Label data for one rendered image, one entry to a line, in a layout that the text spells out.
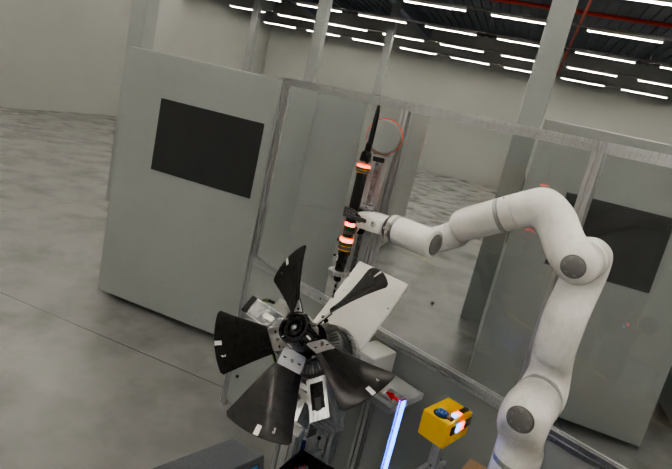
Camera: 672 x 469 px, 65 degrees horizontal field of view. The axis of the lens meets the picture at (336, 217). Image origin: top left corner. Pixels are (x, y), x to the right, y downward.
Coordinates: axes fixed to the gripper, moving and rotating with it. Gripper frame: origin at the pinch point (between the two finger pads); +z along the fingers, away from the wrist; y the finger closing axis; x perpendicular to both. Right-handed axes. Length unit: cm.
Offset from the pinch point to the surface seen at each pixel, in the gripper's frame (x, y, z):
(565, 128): 51, 262, 43
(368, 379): -48, 1, -20
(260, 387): -61, -18, 7
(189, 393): -165, 58, 147
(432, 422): -61, 21, -35
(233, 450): -42, -61, -33
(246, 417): -69, -23, 4
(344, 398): -52, -9, -20
